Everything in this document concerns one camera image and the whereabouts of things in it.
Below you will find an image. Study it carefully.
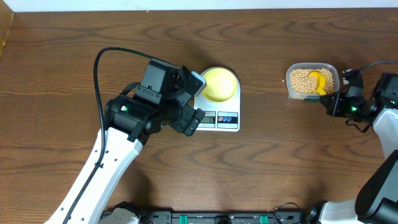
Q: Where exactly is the yellow plastic measuring scoop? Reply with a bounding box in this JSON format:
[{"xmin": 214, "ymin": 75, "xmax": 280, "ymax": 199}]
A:
[{"xmin": 308, "ymin": 72, "xmax": 326, "ymax": 96}]

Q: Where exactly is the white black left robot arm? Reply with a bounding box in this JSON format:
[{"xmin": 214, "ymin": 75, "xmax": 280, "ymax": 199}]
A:
[{"xmin": 48, "ymin": 60, "xmax": 206, "ymax": 223}]

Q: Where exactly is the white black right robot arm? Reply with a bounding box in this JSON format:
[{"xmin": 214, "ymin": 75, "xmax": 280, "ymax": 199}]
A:
[{"xmin": 310, "ymin": 73, "xmax": 397, "ymax": 224}]

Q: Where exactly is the white digital kitchen scale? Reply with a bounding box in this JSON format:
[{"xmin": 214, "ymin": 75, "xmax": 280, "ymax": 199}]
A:
[{"xmin": 194, "ymin": 67, "xmax": 241, "ymax": 132}]

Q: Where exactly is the pale yellow plastic bowl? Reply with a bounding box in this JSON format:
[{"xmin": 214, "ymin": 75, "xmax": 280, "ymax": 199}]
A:
[{"xmin": 202, "ymin": 67, "xmax": 238, "ymax": 103}]

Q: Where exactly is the clear container of soybeans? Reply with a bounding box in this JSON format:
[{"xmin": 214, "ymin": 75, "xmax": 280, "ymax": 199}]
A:
[{"xmin": 286, "ymin": 62, "xmax": 340, "ymax": 101}]

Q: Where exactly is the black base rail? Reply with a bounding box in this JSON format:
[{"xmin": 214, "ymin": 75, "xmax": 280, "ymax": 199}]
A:
[{"xmin": 99, "ymin": 202, "xmax": 317, "ymax": 224}]

